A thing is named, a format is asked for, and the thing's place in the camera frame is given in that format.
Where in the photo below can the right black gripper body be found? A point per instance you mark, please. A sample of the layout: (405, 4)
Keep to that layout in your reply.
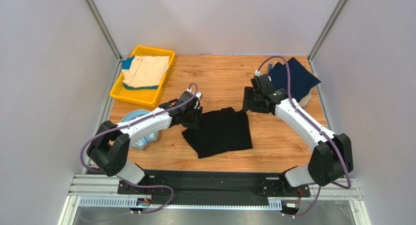
(251, 101)

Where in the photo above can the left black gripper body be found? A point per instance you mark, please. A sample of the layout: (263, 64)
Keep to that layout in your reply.
(193, 119)

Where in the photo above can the black t shirt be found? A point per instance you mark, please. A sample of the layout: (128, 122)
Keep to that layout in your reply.
(219, 132)

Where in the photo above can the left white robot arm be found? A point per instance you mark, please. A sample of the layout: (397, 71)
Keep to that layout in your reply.
(109, 148)

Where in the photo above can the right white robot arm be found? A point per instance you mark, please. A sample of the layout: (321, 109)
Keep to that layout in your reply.
(331, 153)

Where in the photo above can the yellow plastic tray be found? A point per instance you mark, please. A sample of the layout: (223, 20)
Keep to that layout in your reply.
(143, 96)

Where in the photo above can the folded navy t shirt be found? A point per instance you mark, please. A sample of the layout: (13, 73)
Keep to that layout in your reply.
(302, 81)

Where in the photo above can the light blue headphones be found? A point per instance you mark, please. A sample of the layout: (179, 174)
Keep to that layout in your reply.
(141, 143)

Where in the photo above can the cream t shirt in tray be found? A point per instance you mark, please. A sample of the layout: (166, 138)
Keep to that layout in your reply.
(146, 71)

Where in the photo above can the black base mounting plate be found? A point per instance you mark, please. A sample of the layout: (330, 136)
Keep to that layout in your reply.
(212, 188)

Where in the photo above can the teal t shirt in tray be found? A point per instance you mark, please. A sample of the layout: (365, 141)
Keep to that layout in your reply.
(126, 64)

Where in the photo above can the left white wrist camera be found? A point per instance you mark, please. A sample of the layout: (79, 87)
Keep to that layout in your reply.
(196, 94)

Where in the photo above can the aluminium frame rail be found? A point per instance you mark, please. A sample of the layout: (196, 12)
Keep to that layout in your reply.
(102, 58)

